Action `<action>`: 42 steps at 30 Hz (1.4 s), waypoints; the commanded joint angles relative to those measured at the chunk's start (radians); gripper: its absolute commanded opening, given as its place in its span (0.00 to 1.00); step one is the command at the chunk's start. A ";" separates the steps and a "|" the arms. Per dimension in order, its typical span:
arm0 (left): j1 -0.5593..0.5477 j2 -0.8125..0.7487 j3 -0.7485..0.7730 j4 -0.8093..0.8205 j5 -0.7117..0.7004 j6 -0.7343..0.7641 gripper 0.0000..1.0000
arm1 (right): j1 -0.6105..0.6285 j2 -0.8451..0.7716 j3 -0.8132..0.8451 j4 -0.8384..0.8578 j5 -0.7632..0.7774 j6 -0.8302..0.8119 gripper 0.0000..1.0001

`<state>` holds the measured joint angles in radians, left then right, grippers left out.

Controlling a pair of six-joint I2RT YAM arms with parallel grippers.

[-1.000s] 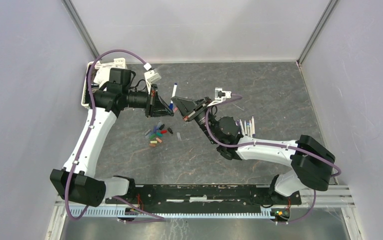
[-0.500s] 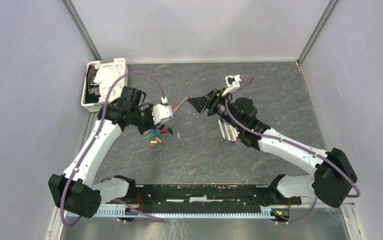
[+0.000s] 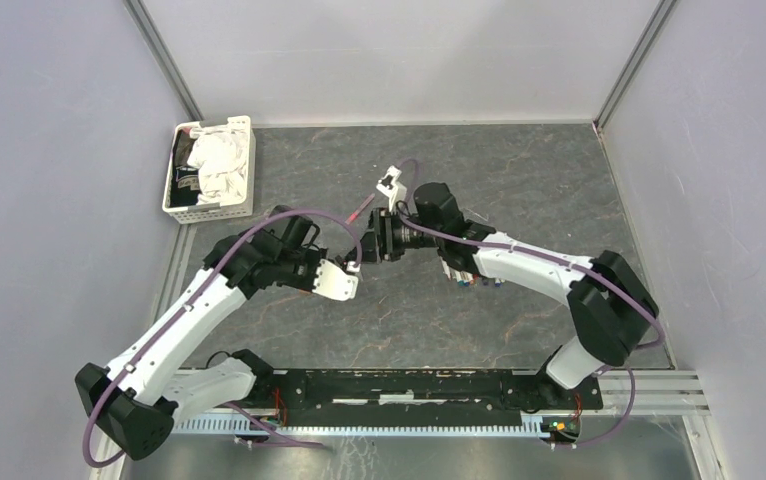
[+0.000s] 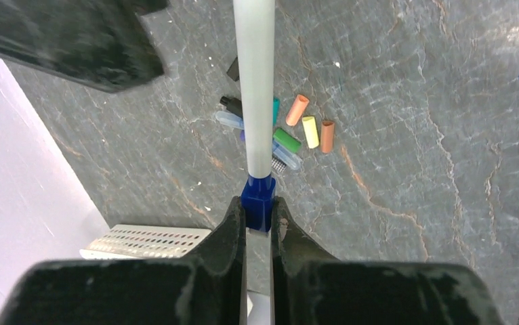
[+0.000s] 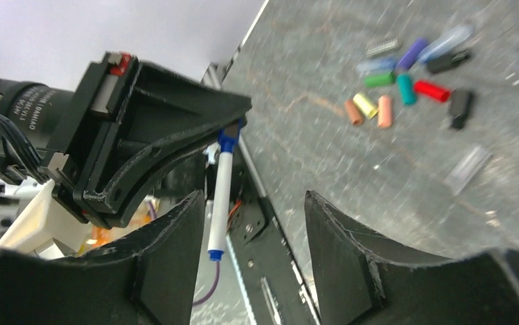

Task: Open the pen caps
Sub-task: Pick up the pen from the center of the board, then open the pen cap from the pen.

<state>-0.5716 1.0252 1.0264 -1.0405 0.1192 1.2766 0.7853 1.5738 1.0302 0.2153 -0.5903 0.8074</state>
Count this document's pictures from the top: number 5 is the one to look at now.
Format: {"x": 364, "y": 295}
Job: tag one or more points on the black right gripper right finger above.
{"x": 364, "y": 277}

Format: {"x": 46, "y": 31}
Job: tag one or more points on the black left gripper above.
{"x": 128, "y": 123}

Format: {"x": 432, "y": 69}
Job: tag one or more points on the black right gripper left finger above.
{"x": 145, "y": 277}

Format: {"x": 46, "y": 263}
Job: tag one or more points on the white pen with blue ends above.
{"x": 228, "y": 139}

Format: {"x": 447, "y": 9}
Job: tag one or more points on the brown pen cap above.
{"x": 353, "y": 113}

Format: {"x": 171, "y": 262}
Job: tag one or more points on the yellow pen cap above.
{"x": 365, "y": 105}

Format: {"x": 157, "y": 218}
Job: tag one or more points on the orange pen cap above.
{"x": 385, "y": 114}

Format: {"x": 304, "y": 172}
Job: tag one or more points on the teal pen cap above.
{"x": 405, "y": 85}

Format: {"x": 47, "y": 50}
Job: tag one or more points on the red pen cap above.
{"x": 432, "y": 90}

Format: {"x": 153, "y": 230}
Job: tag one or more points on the green pen cap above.
{"x": 379, "y": 80}

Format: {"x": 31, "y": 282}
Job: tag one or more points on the black square pen cap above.
{"x": 448, "y": 61}

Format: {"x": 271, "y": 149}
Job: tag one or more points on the houndstooth pen cap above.
{"x": 382, "y": 47}

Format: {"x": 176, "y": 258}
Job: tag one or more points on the purple pen cap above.
{"x": 411, "y": 55}

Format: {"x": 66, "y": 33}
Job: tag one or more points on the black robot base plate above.
{"x": 275, "y": 289}

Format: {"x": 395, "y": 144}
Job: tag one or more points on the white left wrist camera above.
{"x": 45, "y": 229}

